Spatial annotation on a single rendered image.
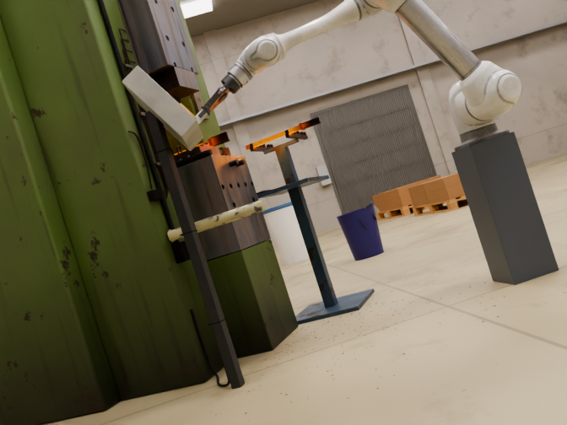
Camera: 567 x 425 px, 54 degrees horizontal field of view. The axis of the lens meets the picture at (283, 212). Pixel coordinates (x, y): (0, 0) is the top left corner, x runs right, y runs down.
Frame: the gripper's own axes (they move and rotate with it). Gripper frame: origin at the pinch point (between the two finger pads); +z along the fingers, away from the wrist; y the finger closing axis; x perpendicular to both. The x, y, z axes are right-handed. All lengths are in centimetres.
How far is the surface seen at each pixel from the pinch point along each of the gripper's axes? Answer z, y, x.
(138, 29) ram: -15, 35, 54
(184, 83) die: -11.5, 40.1, 23.8
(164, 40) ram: -19, 35, 42
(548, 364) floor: -4, -87, -121
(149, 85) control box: 6.2, -26.9, 14.7
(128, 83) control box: 10.4, -26.9, 20.5
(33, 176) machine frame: 64, 23, 38
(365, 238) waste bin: -48, 258, -126
